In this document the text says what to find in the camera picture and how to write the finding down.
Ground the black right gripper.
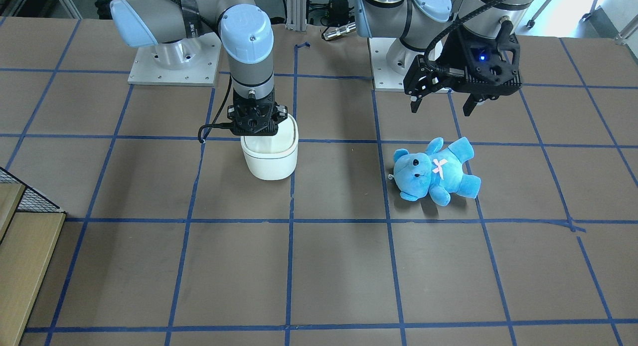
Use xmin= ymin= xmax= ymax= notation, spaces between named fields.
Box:
xmin=227 ymin=94 xmax=289 ymax=137

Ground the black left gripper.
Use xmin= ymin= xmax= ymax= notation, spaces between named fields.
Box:
xmin=403 ymin=25 xmax=522 ymax=117

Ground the white trash can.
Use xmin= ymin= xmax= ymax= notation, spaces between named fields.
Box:
xmin=241 ymin=114 xmax=299 ymax=180

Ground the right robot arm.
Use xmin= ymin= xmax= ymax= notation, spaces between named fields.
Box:
xmin=109 ymin=0 xmax=288 ymax=137

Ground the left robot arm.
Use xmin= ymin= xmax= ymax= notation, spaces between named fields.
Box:
xmin=354 ymin=0 xmax=534 ymax=116

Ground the blue teddy bear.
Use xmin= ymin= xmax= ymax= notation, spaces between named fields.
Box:
xmin=388 ymin=137 xmax=481 ymax=206

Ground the silver metal cylinder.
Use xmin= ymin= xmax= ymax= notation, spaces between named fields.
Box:
xmin=321 ymin=22 xmax=357 ymax=41

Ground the black power adapter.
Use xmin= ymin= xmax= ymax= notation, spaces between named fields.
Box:
xmin=326 ymin=0 xmax=349 ymax=26

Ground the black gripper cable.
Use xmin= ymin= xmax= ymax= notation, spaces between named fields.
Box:
xmin=198 ymin=72 xmax=235 ymax=145

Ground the aluminium profile post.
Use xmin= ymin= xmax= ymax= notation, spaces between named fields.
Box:
xmin=283 ymin=0 xmax=308 ymax=32

